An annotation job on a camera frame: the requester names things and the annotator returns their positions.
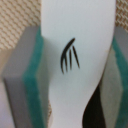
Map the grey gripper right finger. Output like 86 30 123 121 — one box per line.
100 27 128 128

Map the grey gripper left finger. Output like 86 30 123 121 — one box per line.
2 27 48 128

